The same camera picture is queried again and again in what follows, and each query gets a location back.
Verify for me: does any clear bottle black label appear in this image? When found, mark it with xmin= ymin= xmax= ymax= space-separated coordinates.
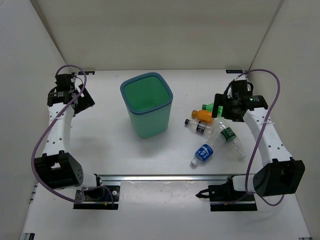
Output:
xmin=184 ymin=119 xmax=215 ymax=139

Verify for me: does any clear bottle green label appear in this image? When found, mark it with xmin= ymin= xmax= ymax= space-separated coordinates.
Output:
xmin=214 ymin=106 xmax=247 ymax=161

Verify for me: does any clear bottle blue label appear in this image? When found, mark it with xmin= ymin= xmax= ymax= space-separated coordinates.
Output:
xmin=190 ymin=133 xmax=226 ymax=167

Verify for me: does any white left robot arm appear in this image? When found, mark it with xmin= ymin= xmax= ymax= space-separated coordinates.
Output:
xmin=34 ymin=73 xmax=105 ymax=200

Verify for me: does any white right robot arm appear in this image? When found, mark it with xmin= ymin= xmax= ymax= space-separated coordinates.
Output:
xmin=212 ymin=80 xmax=305 ymax=200

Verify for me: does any green plastic waste bin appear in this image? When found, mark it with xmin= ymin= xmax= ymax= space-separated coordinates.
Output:
xmin=120 ymin=72 xmax=174 ymax=138

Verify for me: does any green plastic bottle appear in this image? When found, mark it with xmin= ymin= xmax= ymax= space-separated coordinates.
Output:
xmin=202 ymin=103 xmax=214 ymax=112

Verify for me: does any orange plastic bottle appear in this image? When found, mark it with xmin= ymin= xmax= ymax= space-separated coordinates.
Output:
xmin=191 ymin=109 xmax=214 ymax=124

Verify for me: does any right corner label sticker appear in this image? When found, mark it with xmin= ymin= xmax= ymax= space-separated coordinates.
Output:
xmin=225 ymin=69 xmax=243 ymax=74

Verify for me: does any corner label sticker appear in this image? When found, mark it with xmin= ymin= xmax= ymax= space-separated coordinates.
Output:
xmin=78 ymin=71 xmax=96 ymax=76
xmin=225 ymin=69 xmax=243 ymax=74

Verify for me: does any left corner label sticker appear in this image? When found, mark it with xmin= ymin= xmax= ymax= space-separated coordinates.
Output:
xmin=78 ymin=71 xmax=96 ymax=76

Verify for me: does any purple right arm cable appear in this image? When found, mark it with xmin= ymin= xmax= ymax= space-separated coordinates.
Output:
xmin=210 ymin=69 xmax=286 ymax=207

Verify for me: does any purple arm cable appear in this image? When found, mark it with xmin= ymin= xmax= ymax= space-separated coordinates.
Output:
xmin=210 ymin=69 xmax=286 ymax=207
xmin=31 ymin=65 xmax=115 ymax=210

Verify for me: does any aluminium rail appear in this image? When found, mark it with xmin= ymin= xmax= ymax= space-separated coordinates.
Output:
xmin=100 ymin=174 xmax=239 ymax=182

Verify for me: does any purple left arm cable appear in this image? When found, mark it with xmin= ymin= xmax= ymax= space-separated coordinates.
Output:
xmin=31 ymin=65 xmax=115 ymax=210

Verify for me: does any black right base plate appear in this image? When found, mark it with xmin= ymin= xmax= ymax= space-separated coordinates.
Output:
xmin=208 ymin=183 xmax=258 ymax=212

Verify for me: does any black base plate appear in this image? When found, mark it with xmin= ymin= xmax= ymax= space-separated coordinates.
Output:
xmin=73 ymin=181 xmax=121 ymax=210
xmin=208 ymin=183 xmax=258 ymax=212

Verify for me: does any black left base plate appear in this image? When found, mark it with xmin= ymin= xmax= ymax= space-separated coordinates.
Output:
xmin=73 ymin=181 xmax=121 ymax=210

